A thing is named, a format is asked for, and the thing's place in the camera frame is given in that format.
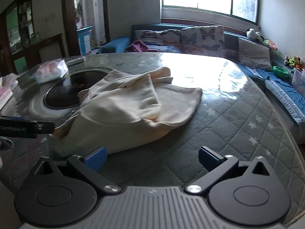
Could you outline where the panda plush toy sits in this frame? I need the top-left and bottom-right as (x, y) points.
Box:
(246, 28), (265, 41)

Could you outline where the green bowl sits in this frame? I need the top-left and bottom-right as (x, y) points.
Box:
(272, 66), (291, 78)

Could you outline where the dark wooden door frame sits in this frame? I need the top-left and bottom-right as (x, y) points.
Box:
(61, 0), (111, 57)

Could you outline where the white pink tissue pack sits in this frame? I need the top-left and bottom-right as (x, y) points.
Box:
(35, 60), (69, 84)

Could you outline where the blue sofa bolster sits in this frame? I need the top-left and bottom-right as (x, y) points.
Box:
(96, 36), (132, 54)

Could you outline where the blue sofa cover cloth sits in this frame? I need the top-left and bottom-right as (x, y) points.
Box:
(245, 65), (305, 125)

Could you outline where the clear plastic storage box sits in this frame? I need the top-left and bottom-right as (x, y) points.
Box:
(291, 68), (305, 91)

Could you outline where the pink white tissue box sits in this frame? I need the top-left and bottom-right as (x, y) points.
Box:
(0, 86), (14, 110)

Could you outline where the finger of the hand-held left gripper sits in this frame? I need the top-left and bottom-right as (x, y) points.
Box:
(37, 121), (55, 134)

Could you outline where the cream sweatshirt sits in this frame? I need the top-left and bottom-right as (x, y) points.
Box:
(49, 67), (203, 155)

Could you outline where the blue white small cabinet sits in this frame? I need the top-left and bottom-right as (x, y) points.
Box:
(76, 26), (93, 55)

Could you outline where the blue sofa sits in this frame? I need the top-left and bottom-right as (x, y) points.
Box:
(96, 23), (305, 146)

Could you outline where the black round cooktop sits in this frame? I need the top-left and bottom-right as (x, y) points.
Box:
(44, 70), (115, 110)

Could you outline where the pile of small plush toys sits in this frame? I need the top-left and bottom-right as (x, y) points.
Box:
(285, 56), (305, 71)

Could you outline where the dark wooden display cabinet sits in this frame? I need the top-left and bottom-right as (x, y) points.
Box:
(0, 0), (65, 77)

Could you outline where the butterfly print cushion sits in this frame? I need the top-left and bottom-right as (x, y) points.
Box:
(133, 29), (181, 47)
(180, 26), (226, 58)

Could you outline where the purple garment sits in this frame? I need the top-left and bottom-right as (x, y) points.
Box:
(126, 40), (160, 53)

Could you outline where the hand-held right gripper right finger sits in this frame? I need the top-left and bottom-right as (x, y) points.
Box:
(185, 145), (273, 194)

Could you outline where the grey pillow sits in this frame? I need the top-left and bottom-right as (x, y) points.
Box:
(238, 38), (273, 71)

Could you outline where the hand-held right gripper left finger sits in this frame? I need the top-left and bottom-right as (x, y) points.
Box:
(30, 146), (121, 194)

